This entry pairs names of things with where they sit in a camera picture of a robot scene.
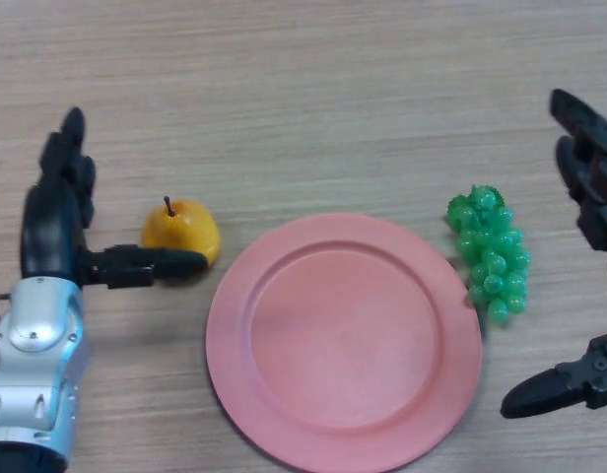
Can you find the pink round plate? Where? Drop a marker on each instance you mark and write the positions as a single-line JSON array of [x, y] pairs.
[[343, 340]]

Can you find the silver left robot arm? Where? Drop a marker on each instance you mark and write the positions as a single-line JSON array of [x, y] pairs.
[[37, 355]]

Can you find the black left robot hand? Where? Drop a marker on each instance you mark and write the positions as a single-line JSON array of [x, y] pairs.
[[52, 231]]

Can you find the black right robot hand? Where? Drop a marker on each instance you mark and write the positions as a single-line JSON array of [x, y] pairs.
[[591, 172]]

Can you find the green grape bunch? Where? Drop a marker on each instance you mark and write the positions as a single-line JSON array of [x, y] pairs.
[[493, 253]]

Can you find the yellow pear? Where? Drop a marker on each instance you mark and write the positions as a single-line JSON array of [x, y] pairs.
[[185, 231]]

